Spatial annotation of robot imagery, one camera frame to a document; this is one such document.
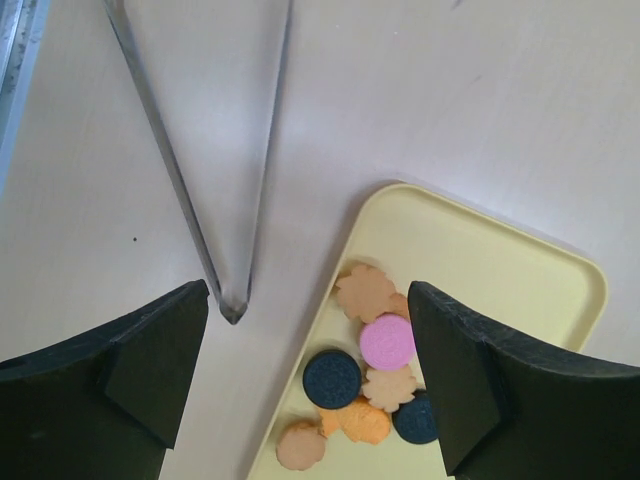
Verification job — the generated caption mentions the pink round cookie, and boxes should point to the pink round cookie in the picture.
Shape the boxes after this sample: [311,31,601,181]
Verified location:
[359,314,416,371]

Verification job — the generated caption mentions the orange fish cookie on tray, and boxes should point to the orange fish cookie on tray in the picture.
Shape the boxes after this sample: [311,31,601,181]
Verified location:
[316,396,392,445]

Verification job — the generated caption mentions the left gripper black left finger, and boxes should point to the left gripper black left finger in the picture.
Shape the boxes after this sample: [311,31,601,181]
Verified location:
[1,280,209,479]

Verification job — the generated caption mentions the tan flower cookie middle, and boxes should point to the tan flower cookie middle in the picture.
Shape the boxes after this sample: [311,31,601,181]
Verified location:
[361,365,418,413]

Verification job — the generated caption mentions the black round cookie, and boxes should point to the black round cookie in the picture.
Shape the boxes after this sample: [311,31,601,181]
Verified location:
[392,389,438,445]
[302,349,362,410]

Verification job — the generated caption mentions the tan cookie top left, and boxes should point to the tan cookie top left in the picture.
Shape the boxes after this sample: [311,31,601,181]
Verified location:
[335,263,409,324]

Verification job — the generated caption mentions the black round cookie right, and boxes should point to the black round cookie right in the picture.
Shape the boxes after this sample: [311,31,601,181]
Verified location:
[392,389,438,445]

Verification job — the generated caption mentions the tan cookie bottom left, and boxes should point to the tan cookie bottom left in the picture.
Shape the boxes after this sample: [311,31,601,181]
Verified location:
[276,421,327,471]

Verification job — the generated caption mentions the gold rectangular tray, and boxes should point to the gold rectangular tray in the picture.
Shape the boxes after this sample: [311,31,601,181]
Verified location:
[247,182,609,480]

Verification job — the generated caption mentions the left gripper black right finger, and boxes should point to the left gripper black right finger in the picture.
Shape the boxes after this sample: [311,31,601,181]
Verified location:
[408,281,639,479]

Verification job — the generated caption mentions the aluminium rail frame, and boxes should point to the aluminium rail frame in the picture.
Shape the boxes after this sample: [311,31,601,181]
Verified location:
[0,0,50,191]

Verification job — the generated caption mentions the black round cookie left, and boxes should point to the black round cookie left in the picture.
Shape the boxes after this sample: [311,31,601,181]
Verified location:
[302,349,362,410]

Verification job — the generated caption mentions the metal tongs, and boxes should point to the metal tongs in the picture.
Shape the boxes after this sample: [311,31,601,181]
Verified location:
[105,1,294,324]

